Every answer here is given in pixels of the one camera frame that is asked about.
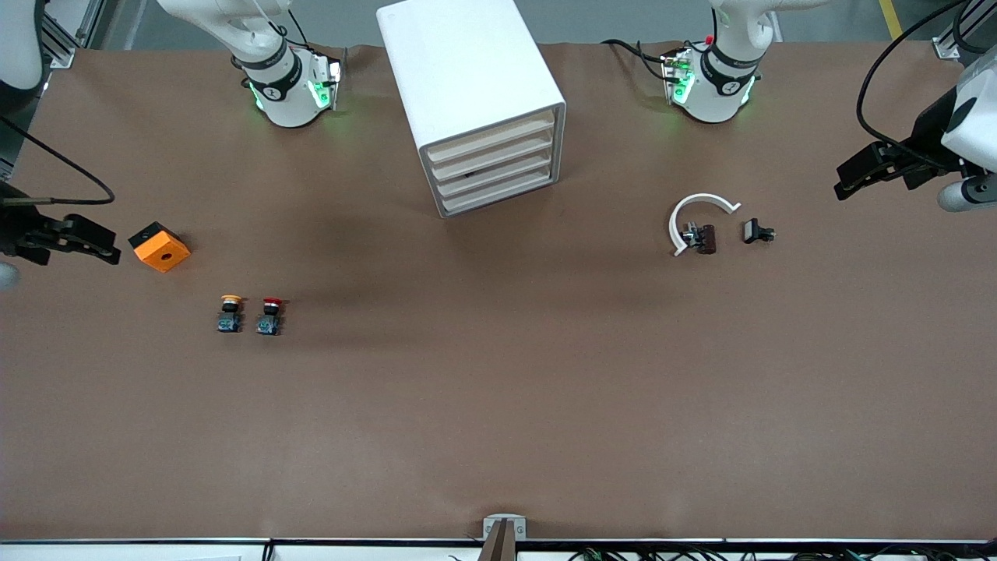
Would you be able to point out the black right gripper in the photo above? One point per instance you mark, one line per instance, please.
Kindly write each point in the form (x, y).
(15, 230)

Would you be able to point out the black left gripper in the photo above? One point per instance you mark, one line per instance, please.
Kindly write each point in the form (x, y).
(926, 142)

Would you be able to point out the red push button switch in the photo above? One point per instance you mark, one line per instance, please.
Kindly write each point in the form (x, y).
(269, 321)

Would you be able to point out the white plastic drawer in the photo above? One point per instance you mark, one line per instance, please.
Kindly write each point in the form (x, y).
(506, 190)
(523, 148)
(506, 171)
(491, 136)

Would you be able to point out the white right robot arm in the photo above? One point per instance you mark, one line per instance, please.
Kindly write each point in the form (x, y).
(288, 101)

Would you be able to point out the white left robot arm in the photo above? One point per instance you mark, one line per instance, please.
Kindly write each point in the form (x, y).
(720, 93)

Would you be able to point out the orange black button box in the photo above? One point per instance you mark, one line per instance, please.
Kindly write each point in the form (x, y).
(162, 253)

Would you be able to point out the white drawer cabinet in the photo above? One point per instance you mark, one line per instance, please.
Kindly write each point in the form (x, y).
(459, 70)

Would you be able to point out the small black component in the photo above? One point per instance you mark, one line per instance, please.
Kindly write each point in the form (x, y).
(752, 231)

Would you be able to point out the white curved plastic piece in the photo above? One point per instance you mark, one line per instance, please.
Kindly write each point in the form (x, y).
(705, 198)

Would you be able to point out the brown small component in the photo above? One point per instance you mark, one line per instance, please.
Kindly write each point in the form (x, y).
(707, 238)

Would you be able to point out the brown table mat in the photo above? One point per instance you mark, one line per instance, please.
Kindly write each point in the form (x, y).
(498, 428)

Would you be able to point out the aluminium frame profile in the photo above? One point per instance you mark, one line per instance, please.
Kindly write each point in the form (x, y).
(62, 43)
(946, 47)

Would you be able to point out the yellow push button switch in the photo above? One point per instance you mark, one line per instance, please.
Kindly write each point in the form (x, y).
(229, 319)

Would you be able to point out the white table edge rail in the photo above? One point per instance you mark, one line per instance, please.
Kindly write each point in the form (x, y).
(117, 552)

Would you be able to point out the grey metal bracket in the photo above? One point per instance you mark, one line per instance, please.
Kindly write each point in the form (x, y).
(492, 528)

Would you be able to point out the brown upright post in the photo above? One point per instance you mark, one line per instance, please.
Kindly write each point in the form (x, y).
(498, 545)

